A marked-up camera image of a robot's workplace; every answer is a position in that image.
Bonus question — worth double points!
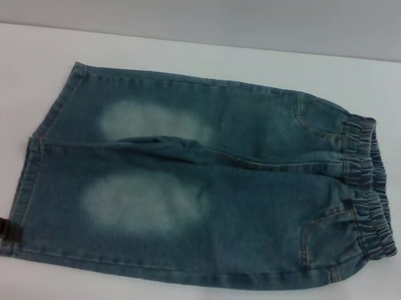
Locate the blue denim shorts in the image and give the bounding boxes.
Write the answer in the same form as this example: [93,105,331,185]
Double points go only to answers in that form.
[0,55,401,300]

